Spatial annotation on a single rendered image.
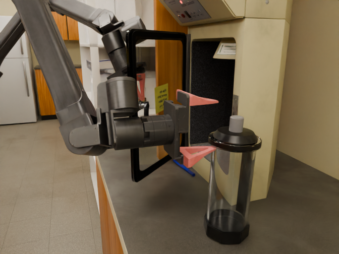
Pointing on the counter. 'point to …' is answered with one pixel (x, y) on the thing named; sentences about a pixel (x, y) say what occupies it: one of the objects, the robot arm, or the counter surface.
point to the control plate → (177, 7)
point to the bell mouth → (226, 49)
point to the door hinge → (187, 77)
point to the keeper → (235, 105)
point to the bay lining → (210, 90)
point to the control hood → (216, 11)
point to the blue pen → (184, 168)
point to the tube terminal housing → (255, 77)
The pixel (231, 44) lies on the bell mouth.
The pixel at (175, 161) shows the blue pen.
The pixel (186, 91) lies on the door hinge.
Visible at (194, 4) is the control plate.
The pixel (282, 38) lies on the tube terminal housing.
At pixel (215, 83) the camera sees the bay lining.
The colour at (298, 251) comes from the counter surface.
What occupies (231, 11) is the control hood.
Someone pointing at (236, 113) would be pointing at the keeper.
